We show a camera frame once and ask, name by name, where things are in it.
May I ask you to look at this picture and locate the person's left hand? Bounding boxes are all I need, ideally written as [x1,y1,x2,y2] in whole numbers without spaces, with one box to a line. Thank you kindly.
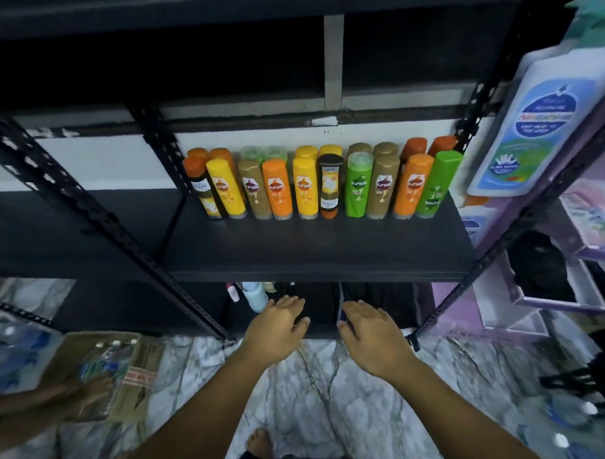
[239,294,312,369]

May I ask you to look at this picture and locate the person's right hand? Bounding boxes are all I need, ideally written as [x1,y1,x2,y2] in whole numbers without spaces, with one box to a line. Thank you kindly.
[336,298,418,383]

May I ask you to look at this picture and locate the another person's forearm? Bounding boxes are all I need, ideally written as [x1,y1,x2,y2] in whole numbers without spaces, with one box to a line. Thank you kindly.
[0,382,75,448]

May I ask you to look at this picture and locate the person's right forearm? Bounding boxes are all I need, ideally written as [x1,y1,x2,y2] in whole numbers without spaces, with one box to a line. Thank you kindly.
[382,355,545,459]

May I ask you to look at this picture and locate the person's left forearm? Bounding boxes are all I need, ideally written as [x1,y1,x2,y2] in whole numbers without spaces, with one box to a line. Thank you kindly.
[101,344,291,459]

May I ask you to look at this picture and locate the light blue plastic bottle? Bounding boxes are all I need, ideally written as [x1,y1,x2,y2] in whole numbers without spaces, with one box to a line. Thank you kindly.
[241,281,271,314]

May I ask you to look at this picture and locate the black metal shelving rack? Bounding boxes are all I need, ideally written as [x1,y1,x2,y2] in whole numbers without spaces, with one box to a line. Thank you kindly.
[0,0,605,368]

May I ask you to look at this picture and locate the person's foot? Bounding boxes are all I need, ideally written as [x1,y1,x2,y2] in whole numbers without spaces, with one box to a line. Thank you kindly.
[245,427,275,459]

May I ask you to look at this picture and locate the row of colourful shampoo bottles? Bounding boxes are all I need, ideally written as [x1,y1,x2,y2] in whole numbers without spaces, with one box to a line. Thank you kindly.
[182,134,466,228]

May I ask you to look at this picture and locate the purple cardboard display box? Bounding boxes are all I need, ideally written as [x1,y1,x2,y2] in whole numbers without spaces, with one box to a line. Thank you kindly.
[419,142,605,343]

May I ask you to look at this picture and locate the brown cardboard box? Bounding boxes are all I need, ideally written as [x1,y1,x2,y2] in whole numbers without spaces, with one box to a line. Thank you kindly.
[38,328,167,426]

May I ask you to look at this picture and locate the clear water bottles in carton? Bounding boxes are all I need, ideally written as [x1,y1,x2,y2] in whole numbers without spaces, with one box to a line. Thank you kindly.
[78,339,139,385]

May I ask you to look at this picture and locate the wrapped bottles with white caps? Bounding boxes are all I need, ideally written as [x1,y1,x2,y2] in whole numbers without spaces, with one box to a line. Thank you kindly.
[515,392,605,459]

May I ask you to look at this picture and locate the large white pump bottle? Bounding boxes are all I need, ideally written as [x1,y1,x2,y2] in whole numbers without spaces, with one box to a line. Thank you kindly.
[462,45,605,199]

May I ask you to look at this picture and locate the plastic-wrapped water bottle pack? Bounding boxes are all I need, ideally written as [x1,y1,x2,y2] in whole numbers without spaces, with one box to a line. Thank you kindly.
[0,314,67,395]

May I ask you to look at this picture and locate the teal capped bottle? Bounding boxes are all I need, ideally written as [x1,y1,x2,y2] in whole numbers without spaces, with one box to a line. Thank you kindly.
[566,0,605,51]

